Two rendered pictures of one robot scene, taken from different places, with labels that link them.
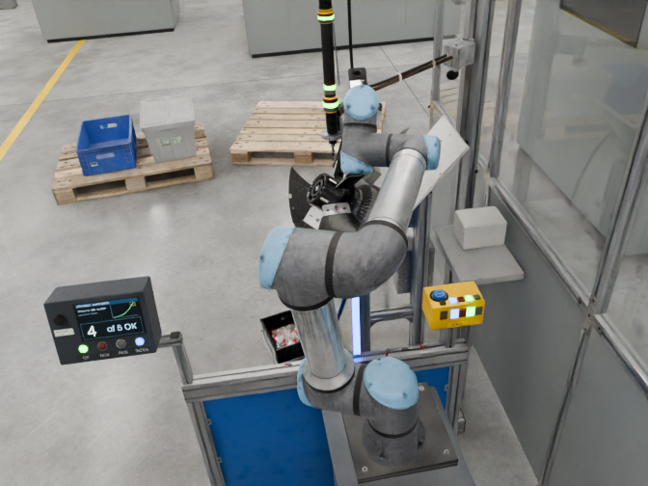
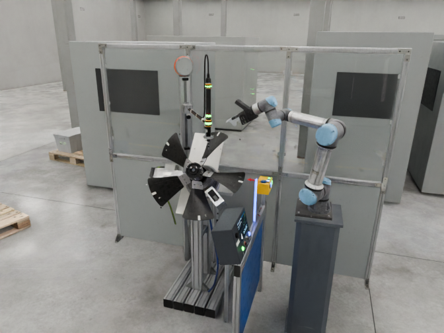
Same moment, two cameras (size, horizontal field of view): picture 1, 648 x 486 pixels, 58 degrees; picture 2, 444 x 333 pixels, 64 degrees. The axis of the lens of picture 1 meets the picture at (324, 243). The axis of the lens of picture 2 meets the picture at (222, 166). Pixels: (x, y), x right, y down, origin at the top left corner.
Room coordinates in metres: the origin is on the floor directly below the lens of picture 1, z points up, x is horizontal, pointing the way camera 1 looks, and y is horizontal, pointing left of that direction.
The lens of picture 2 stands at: (0.68, 2.12, 2.10)
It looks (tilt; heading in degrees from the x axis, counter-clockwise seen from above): 20 degrees down; 291
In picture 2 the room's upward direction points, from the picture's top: 1 degrees clockwise
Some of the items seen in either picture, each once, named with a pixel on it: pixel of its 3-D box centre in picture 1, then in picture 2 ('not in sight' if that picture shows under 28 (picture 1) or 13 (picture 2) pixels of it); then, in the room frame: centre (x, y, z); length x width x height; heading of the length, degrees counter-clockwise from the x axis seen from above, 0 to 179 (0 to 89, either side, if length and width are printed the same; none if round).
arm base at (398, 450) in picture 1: (392, 426); (319, 202); (0.86, -0.13, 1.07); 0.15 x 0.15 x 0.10
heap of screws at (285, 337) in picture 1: (298, 336); not in sight; (1.43, 0.11, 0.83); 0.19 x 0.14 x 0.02; 111
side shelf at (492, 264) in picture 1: (474, 252); (215, 186); (1.80, -0.59, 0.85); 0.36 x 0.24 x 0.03; 5
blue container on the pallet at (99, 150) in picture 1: (108, 144); not in sight; (4.33, 1.67, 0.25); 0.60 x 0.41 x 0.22; 12
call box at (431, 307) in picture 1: (452, 307); (263, 185); (1.30, -0.37, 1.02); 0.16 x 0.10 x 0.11; 95
